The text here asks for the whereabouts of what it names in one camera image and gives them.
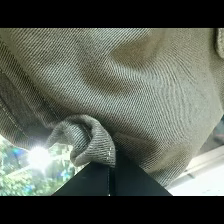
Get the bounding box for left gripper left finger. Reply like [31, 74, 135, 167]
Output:
[52, 161, 111, 197]

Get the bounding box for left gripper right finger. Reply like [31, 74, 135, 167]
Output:
[112, 149, 173, 197]

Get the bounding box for grey-green trousers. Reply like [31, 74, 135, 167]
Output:
[0, 27, 224, 188]

